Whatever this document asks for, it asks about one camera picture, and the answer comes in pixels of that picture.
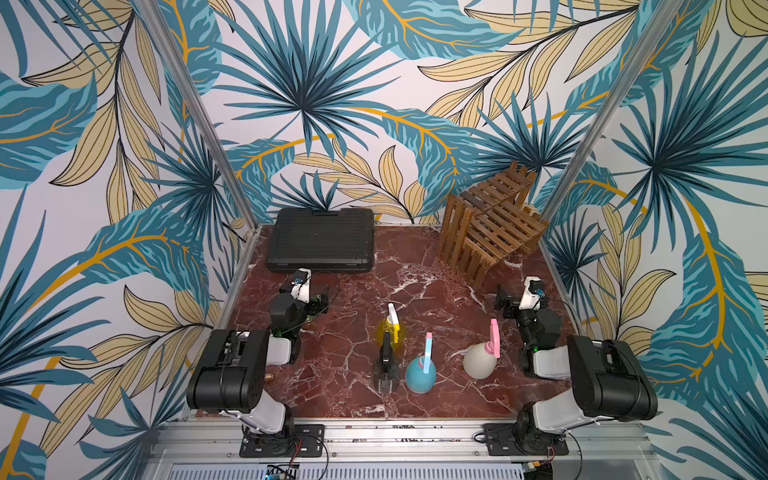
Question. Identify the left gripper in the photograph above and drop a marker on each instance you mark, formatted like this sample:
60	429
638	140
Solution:
315	308

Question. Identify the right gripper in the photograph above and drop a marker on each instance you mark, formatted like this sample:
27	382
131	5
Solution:
509	302

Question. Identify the white pink spray bottle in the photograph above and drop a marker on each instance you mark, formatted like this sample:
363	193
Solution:
480	360

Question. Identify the yellow spray bottle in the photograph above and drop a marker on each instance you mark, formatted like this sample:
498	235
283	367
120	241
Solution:
393	326

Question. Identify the wooden two-tier shelf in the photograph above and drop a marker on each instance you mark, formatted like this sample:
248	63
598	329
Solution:
488	222

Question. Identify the black clear spray bottle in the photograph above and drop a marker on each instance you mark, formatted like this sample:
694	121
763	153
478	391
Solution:
386	372

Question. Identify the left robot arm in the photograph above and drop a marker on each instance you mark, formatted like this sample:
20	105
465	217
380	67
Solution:
230	374

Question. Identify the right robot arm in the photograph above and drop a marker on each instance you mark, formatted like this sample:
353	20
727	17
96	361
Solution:
606	380

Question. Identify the black plastic tool case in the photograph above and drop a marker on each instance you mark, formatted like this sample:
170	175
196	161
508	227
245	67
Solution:
340	241

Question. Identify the teal round spray bottle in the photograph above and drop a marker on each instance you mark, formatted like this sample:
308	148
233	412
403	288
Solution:
421	372

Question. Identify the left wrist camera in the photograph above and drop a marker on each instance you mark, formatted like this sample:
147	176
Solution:
300	285

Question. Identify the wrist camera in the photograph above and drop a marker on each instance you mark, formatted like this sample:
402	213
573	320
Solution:
533	293
300	285

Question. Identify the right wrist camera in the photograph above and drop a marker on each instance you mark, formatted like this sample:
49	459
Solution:
533	293

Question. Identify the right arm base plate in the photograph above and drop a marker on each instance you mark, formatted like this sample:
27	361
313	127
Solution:
509	439

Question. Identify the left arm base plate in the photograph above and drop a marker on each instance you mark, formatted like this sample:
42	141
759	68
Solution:
303	441

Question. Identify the aluminium front rail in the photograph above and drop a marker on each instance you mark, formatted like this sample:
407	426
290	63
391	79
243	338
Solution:
400	449

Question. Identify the left corner aluminium post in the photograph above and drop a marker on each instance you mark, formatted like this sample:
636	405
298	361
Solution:
171	54

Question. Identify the corner aluminium post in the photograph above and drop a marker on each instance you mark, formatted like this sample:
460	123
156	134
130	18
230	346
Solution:
171	54
647	42

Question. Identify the right corner aluminium post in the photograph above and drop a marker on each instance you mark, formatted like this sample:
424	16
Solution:
647	42

